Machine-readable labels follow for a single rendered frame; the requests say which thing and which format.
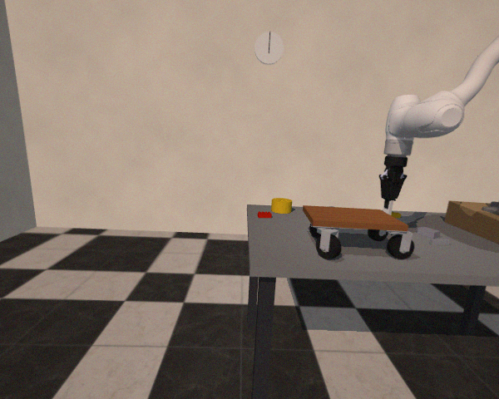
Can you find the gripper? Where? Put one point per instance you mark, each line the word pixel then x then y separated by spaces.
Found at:
pixel 394 171

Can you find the yellow cylinder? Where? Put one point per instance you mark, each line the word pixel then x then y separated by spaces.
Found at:
pixel 281 205

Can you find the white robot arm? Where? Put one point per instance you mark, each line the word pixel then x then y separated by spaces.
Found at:
pixel 408 117

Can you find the wooden dolly with black caster wheels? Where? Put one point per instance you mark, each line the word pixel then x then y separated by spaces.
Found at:
pixel 377 222

